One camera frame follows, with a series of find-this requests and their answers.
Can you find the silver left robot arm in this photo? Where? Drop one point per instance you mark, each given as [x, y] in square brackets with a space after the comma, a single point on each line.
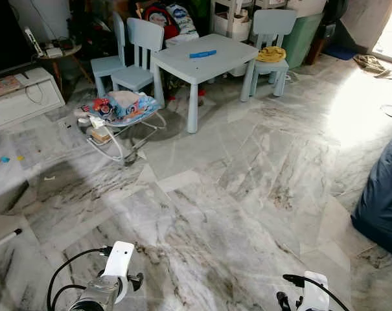
[95, 297]

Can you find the white rod with black tip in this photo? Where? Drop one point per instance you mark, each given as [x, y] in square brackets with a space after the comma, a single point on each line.
[4, 240]

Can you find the dark blue bean bag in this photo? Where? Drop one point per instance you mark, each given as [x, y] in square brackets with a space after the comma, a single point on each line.
[383, 194]

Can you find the small yellow toy piece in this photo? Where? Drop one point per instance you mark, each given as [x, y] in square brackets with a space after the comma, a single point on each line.
[20, 157]

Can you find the colourful baby bouncer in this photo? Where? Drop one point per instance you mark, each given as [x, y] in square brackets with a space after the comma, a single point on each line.
[121, 107]

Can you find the small blue toy piece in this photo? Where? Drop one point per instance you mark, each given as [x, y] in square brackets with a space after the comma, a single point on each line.
[5, 159]

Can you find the white low tv cabinet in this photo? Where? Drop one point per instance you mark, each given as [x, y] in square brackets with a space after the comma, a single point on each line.
[34, 97]

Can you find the pale blue kids chair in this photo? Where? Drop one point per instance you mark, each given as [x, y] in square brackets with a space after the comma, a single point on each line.
[273, 24]
[144, 40]
[107, 65]

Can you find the pale blue kids table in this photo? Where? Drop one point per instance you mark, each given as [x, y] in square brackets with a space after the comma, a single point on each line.
[205, 61]

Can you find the colourful picture book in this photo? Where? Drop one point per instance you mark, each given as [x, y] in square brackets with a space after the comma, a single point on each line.
[2, 87]

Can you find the flat blue strip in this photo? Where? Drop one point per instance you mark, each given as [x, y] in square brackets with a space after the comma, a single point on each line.
[203, 54]

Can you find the round brown side table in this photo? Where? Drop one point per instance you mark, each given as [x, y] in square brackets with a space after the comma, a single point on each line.
[63, 53]

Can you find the yellow cloth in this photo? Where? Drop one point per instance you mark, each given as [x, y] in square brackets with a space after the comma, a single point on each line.
[271, 54]

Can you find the beige sandals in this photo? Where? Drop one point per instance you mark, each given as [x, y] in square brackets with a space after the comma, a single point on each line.
[372, 65]

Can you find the dark blue floor mat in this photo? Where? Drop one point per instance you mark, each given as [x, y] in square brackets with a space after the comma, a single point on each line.
[339, 52]

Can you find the white power strip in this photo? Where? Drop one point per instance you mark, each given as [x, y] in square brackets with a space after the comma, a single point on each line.
[33, 40]

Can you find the red backpack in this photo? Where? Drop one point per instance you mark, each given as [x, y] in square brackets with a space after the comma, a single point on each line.
[160, 19]

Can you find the white printed diaper pack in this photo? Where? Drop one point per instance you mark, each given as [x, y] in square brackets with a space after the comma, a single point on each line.
[183, 21]

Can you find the white shelf unit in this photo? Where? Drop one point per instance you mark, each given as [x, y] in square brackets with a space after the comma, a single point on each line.
[231, 23]

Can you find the black television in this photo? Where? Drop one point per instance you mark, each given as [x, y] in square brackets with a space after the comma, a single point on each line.
[4, 35]

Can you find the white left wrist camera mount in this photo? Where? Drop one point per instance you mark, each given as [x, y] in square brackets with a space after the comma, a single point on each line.
[120, 259]

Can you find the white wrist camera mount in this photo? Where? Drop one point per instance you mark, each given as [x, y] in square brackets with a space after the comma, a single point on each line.
[120, 259]
[315, 293]

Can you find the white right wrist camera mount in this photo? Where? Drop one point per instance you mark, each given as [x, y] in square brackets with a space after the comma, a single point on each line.
[315, 293]

